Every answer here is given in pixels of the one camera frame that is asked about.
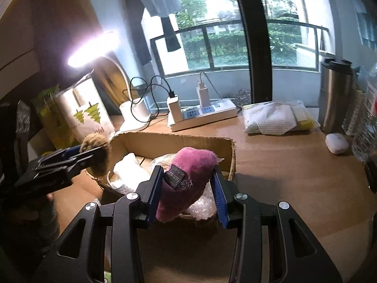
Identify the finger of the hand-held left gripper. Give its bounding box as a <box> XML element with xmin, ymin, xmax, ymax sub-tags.
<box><xmin>37</xmin><ymin>146</ymin><xmax>84</xmax><ymax>168</ymax></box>
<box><xmin>35</xmin><ymin>149</ymin><xmax>108</xmax><ymax>183</ymax></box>

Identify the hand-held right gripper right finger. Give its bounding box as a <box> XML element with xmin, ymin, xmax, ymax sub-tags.
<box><xmin>212</xmin><ymin>166</ymin><xmax>344</xmax><ymax>283</ymax></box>

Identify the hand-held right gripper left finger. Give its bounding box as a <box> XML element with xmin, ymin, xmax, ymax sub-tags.
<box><xmin>32</xmin><ymin>165</ymin><xmax>164</xmax><ymax>283</ymax></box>

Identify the bubble wrap piece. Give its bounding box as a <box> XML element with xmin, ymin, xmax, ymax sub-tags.
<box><xmin>185</xmin><ymin>180</ymin><xmax>220</xmax><ymax>221</ymax></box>

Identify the brown furry plush toy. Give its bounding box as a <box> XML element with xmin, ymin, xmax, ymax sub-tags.
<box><xmin>79</xmin><ymin>134</ymin><xmax>112</xmax><ymax>177</ymax></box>

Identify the bubble wrap packet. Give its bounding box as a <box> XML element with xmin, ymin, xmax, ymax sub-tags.
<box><xmin>149</xmin><ymin>153</ymin><xmax>177</xmax><ymax>168</ymax></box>

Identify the white cloth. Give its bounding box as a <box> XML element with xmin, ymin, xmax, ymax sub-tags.
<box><xmin>110</xmin><ymin>153</ymin><xmax>154</xmax><ymax>193</ymax></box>

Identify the pink plush toy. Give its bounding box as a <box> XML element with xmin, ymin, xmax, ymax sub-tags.
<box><xmin>156</xmin><ymin>147</ymin><xmax>226</xmax><ymax>222</ymax></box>

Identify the cardboard box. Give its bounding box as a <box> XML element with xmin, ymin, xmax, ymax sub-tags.
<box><xmin>84</xmin><ymin>131</ymin><xmax>237</xmax><ymax>221</ymax></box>

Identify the tree print paper towel pack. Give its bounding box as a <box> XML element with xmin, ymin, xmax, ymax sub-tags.
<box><xmin>57</xmin><ymin>75</ymin><xmax>117</xmax><ymax>145</ymax></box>

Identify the white desk lamp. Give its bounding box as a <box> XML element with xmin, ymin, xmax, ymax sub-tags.
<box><xmin>66</xmin><ymin>31</ymin><xmax>152</xmax><ymax>133</ymax></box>

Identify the white power strip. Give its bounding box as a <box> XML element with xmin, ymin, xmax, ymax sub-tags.
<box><xmin>167</xmin><ymin>99</ymin><xmax>238</xmax><ymax>132</ymax></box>

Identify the white plastic bag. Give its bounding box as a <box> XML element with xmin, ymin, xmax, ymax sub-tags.
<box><xmin>242</xmin><ymin>100</ymin><xmax>321</xmax><ymax>136</ymax></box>

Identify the white earbuds case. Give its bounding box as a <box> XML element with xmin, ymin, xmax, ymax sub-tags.
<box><xmin>325</xmin><ymin>133</ymin><xmax>349</xmax><ymax>155</ymax></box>

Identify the steel thermos cup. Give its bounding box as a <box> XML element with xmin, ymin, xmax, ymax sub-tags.
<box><xmin>317</xmin><ymin>57</ymin><xmax>354</xmax><ymax>134</ymax></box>

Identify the clear plastic bottle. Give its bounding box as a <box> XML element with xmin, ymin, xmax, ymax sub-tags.
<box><xmin>352</xmin><ymin>65</ymin><xmax>377</xmax><ymax>162</ymax></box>

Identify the balcony railing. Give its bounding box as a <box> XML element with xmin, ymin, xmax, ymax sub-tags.
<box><xmin>150</xmin><ymin>19</ymin><xmax>330</xmax><ymax>74</ymax></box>

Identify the blue-grey hanging garment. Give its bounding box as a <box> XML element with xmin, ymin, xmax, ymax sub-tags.
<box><xmin>355</xmin><ymin>3</ymin><xmax>377</xmax><ymax>49</ymax></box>

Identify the white charger with black cable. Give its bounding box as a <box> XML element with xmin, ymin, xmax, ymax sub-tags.
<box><xmin>166</xmin><ymin>94</ymin><xmax>183</xmax><ymax>123</ymax></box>

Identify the black cable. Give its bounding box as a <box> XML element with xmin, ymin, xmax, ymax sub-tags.
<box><xmin>129</xmin><ymin>75</ymin><xmax>177</xmax><ymax>124</ymax></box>

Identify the black window frame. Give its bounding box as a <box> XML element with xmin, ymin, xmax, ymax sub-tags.
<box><xmin>230</xmin><ymin>0</ymin><xmax>273</xmax><ymax>107</ymax></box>

